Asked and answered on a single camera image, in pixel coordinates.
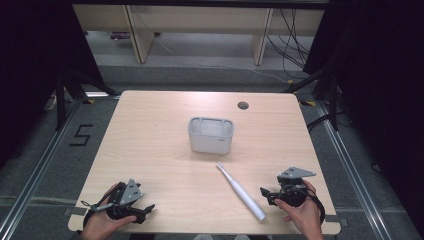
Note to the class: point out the person's left hand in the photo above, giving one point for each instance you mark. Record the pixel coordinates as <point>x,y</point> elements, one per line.
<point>101,225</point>

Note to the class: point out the grey plastic holder box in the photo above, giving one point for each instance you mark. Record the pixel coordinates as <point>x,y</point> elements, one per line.
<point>210,136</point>

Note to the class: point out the light wooden desk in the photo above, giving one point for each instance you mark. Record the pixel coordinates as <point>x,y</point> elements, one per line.
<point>200,20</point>

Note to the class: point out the white electric toothbrush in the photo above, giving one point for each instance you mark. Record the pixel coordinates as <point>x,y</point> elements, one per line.
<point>241,192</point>

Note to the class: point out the person's right hand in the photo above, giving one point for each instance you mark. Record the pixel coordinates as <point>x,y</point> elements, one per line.
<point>305,216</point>

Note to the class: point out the black curtain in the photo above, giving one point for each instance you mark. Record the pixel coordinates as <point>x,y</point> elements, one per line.
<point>380,83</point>
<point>36,50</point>

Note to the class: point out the black metal stand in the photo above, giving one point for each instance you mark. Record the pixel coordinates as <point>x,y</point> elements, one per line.
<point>60,100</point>
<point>333,100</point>

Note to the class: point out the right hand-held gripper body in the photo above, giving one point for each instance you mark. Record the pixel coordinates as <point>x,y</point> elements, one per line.
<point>293,190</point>

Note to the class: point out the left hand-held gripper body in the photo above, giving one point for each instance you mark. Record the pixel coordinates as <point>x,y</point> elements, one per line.
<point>128,194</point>

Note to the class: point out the metal floor rail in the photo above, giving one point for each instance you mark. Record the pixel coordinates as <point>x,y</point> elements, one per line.
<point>36,166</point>
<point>350,166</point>

